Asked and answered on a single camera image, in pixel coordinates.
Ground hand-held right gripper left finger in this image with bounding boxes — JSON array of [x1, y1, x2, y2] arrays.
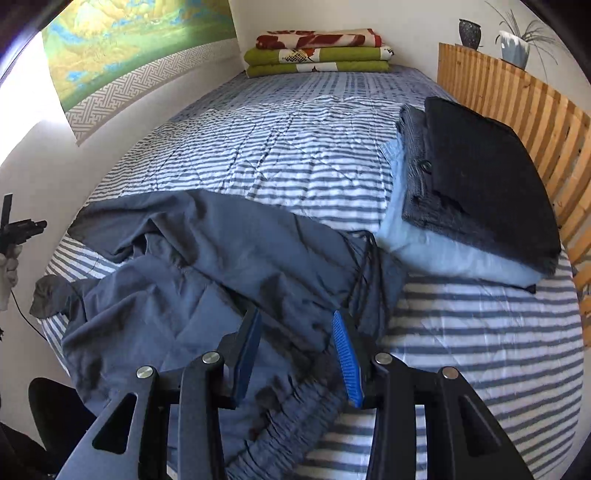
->
[[55, 308, 263, 480]]

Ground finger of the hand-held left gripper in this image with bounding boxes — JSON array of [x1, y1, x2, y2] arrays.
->
[[11, 220, 48, 241]]

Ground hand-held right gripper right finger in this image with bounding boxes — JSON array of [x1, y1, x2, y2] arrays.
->
[[332, 310, 536, 480]]

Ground dark grey pants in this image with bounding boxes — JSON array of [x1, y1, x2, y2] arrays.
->
[[30, 189, 407, 480]]

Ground person's left hand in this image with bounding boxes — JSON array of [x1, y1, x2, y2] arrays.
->
[[0, 244, 21, 315]]

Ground stack of folded clothes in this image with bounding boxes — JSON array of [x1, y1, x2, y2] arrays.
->
[[375, 138, 546, 289], [397, 104, 557, 278]]

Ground black chair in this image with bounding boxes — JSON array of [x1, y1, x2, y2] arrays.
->
[[0, 377, 100, 480]]

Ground blue white striped quilt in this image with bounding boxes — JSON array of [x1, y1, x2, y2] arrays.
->
[[39, 95, 585, 480]]

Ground black folded garment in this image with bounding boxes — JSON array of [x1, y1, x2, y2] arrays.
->
[[424, 97, 561, 278]]

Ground blue plaid bed sheet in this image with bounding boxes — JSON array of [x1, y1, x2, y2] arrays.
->
[[168, 65, 458, 125]]

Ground red floral folded blanket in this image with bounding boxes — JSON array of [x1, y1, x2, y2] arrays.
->
[[255, 28, 385, 51]]

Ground dark speckled pot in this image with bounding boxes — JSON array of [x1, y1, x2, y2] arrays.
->
[[458, 18, 483, 51]]

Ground potted plant in white pot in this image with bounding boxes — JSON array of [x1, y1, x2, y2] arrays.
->
[[485, 0, 561, 70]]

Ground black cable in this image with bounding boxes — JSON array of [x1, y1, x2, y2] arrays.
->
[[8, 286, 54, 347]]

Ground landscape wall poster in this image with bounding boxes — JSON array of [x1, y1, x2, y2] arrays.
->
[[41, 0, 237, 147]]

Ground wooden slatted bed rail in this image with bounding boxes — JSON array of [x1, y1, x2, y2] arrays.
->
[[438, 42, 591, 347]]

